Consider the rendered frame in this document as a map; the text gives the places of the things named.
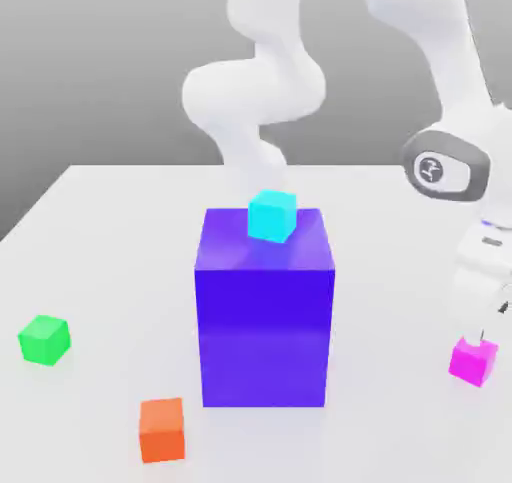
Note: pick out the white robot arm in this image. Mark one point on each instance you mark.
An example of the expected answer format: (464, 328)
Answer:
(256, 91)

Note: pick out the small magenta cube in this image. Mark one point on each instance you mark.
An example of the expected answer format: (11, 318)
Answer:
(472, 365)

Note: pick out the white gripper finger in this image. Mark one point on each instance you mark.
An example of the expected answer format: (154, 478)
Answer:
(472, 336)

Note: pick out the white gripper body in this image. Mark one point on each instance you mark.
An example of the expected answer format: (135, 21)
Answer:
(480, 295)

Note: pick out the small green cube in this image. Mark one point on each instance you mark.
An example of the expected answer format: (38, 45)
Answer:
(43, 341)

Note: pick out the large purple box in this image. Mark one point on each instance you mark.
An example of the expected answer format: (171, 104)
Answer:
(264, 331)

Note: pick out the small cyan cube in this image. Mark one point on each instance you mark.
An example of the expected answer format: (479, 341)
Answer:
(270, 219)

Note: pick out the small orange cube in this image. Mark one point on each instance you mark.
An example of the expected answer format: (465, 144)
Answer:
(162, 431)

